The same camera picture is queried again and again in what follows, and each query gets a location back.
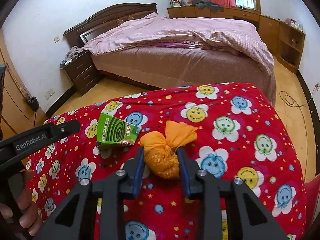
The pink quilt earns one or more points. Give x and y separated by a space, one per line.
238 35

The corner wooden shelf unit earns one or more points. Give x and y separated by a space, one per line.
290 47

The books on cabinet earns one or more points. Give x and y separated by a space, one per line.
177 3

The clothes on nightstand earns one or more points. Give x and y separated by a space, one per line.
74 52

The small orange bag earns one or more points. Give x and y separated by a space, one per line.
160 150

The long wooden cabinet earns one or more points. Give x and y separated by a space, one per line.
267 27

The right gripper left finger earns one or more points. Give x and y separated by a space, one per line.
131 183

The person's left hand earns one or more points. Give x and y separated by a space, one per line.
30 219

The green mosquito coil box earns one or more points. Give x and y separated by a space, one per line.
114 132

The dark wooden headboard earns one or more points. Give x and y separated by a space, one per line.
106 20

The red bin with green rim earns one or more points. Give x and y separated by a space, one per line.
312 200

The red smiley flower blanket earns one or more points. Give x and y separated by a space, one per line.
239 135

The dark clothes on cabinet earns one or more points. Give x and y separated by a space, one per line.
201 4

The dark wooden nightstand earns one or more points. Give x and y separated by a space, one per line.
82 72

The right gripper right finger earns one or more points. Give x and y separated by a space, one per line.
188 171

